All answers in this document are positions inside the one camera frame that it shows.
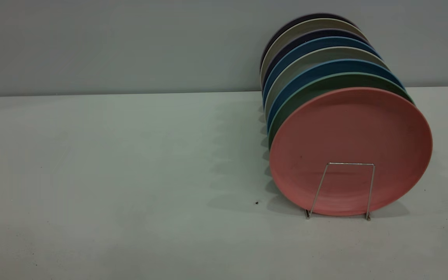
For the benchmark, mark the pink round plate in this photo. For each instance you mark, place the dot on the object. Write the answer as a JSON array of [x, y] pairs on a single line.
[[348, 128]]

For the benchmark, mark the green plate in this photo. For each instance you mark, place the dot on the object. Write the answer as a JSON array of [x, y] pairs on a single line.
[[325, 83]]

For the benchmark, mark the dark purple plate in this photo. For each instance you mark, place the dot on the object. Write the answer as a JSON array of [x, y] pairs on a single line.
[[305, 16]]

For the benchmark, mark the navy purple plate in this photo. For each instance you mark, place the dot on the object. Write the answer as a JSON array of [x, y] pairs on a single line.
[[317, 33]]

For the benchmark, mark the grey beige plate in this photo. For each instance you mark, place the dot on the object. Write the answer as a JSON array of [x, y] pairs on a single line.
[[317, 54]]

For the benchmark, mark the blue plate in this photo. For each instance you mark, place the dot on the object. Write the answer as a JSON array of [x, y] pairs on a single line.
[[325, 41], [336, 66]]

